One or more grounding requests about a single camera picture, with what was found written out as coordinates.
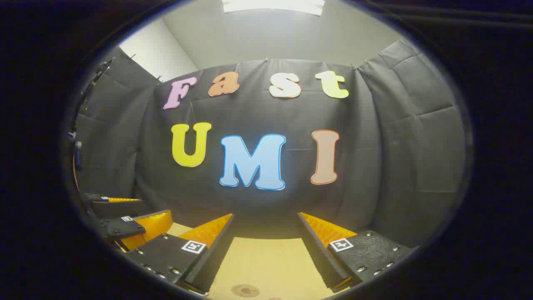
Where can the white ceiling light panel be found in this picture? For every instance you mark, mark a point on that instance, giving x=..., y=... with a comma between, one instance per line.
x=272, y=6

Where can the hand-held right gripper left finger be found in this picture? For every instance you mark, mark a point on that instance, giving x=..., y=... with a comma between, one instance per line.
x=216, y=254

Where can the wooden desktop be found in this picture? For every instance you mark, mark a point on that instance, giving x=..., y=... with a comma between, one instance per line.
x=266, y=262

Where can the round cork coaster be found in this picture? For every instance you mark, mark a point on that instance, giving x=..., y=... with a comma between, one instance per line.
x=245, y=290

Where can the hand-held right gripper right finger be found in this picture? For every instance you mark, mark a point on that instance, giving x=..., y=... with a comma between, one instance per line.
x=316, y=250

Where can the black backdrop cloth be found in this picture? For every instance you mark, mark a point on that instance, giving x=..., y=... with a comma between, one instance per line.
x=374, y=146

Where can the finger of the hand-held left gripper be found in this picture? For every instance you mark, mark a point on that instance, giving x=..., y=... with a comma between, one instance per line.
x=123, y=227
x=120, y=208

